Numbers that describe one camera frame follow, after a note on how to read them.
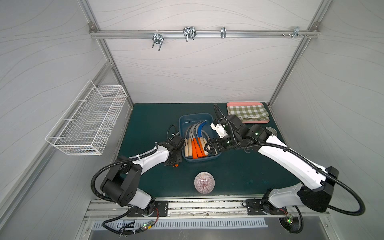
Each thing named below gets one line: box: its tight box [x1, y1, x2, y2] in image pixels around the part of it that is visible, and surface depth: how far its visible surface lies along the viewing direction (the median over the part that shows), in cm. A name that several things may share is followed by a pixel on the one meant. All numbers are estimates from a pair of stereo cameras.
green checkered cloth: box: [227, 105, 270, 122], surface depth 117 cm
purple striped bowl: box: [194, 171, 216, 194], surface depth 82 cm
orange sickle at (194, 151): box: [191, 122, 202, 159], surface depth 98 cm
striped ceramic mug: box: [265, 126, 278, 137], surface depth 100 cm
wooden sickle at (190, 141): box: [188, 123, 199, 157], surface depth 98 cm
